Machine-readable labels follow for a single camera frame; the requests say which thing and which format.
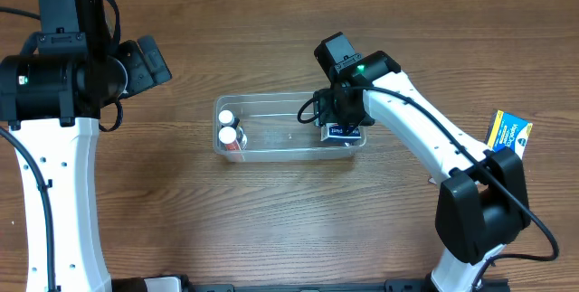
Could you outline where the blue VapoDrops box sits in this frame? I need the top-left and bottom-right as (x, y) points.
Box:
(485, 109), (533, 158)

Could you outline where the white Hansaplast plaster box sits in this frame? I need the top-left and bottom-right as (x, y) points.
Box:
(320, 123), (362, 143)

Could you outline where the orange tube white cap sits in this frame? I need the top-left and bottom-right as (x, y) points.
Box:
(218, 127), (247, 151)

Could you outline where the dark bottle white cap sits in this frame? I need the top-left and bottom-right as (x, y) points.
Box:
(218, 109), (242, 129)

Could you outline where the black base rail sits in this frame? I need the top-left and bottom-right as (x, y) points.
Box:
(112, 274), (511, 292)

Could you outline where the clear plastic container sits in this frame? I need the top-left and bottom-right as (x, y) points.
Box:
(213, 92), (367, 163)

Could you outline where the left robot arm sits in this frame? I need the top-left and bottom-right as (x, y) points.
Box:
(1, 0), (172, 291)

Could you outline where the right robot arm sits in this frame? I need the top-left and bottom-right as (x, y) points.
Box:
(309, 33), (532, 291)

